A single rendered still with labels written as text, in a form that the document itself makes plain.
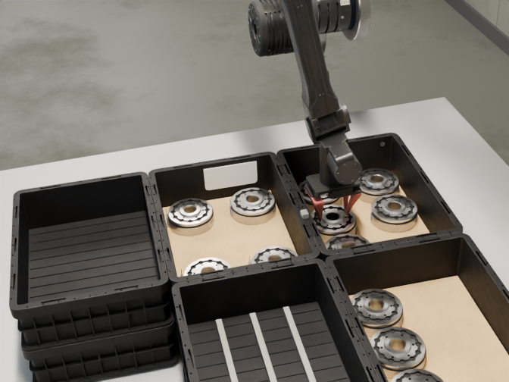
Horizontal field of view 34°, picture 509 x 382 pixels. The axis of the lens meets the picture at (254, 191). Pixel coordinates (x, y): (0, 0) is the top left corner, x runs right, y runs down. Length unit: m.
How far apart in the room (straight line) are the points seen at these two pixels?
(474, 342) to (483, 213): 0.60
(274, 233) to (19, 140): 2.31
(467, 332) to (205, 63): 3.05
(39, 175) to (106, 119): 1.67
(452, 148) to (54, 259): 1.16
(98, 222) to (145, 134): 1.95
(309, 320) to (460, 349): 0.29
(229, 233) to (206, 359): 0.38
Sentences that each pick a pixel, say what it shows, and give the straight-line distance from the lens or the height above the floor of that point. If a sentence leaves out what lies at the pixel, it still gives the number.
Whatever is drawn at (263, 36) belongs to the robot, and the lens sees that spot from 2.57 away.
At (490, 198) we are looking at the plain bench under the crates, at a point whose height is 0.70.
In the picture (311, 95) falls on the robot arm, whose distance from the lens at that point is 1.59.
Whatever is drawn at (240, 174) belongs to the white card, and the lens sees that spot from 1.92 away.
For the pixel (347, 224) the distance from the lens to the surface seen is 1.81.
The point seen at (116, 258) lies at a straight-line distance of 1.82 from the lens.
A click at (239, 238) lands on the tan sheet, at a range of 1.82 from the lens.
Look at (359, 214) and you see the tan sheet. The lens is 1.89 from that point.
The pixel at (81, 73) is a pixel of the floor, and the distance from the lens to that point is 4.49.
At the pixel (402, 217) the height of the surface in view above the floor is 0.86.
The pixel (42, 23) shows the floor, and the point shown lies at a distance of 5.16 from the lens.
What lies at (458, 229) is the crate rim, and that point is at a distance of 1.71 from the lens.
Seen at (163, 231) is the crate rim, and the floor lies 0.93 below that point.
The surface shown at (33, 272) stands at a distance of 1.83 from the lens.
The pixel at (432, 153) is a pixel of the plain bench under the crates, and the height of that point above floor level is 0.70.
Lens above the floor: 1.97
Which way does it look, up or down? 35 degrees down
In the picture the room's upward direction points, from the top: 3 degrees counter-clockwise
